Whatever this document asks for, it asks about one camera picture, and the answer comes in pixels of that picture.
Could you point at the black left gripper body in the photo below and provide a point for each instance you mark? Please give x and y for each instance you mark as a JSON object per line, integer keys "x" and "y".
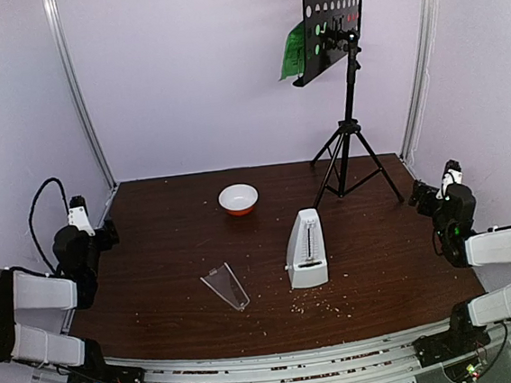
{"x": 104, "y": 240}

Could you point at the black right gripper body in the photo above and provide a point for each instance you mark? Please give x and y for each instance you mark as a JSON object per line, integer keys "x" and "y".
{"x": 420, "y": 194}

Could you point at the clear metronome cover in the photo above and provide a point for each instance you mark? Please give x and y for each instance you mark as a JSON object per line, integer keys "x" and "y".
{"x": 223, "y": 282}

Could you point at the white metronome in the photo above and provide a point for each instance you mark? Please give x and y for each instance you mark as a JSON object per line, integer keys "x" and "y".
{"x": 306, "y": 263}

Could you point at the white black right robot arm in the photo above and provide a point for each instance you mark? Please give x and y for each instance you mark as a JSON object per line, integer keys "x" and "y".
{"x": 451, "y": 207}

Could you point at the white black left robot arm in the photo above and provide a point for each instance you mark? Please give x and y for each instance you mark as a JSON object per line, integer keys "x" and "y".
{"x": 73, "y": 287}

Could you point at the white orange bowl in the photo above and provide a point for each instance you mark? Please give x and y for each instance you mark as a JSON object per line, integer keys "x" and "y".
{"x": 238, "y": 200}

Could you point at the right round circuit board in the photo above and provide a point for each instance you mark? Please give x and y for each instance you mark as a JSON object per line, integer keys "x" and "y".
{"x": 466, "y": 369}

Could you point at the green sheet booklet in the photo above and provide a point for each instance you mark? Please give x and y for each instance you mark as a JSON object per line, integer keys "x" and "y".
{"x": 293, "y": 64}

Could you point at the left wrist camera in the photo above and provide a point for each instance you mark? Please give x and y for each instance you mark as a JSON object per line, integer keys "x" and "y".
{"x": 78, "y": 215}

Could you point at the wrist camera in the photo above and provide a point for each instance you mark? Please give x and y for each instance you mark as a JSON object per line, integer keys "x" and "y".
{"x": 78, "y": 215}
{"x": 451, "y": 175}

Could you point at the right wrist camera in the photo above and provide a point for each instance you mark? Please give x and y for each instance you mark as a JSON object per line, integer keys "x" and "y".
{"x": 451, "y": 175}

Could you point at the right aluminium frame post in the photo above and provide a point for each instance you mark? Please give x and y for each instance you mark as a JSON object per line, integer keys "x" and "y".
{"x": 421, "y": 80}

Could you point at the aluminium frame post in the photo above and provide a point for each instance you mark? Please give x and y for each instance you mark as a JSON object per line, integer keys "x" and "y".
{"x": 421, "y": 80}
{"x": 53, "y": 17}

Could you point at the left aluminium frame post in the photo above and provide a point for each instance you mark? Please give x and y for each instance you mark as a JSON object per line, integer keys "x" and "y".
{"x": 53, "y": 17}

